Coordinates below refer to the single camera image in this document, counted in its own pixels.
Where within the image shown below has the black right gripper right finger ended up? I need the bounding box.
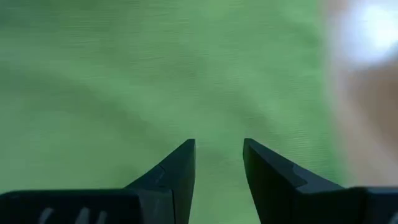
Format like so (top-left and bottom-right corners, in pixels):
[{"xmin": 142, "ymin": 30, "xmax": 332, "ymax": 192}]
[{"xmin": 243, "ymin": 138, "xmax": 345, "ymax": 224}]

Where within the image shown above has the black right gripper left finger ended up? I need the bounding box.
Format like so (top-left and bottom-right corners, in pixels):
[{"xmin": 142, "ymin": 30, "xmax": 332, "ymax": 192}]
[{"xmin": 124, "ymin": 139, "xmax": 196, "ymax": 224}]

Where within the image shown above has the green microfiber towel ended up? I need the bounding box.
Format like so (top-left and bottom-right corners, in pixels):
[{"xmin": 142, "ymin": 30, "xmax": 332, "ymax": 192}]
[{"xmin": 0, "ymin": 0, "xmax": 345, "ymax": 224}]

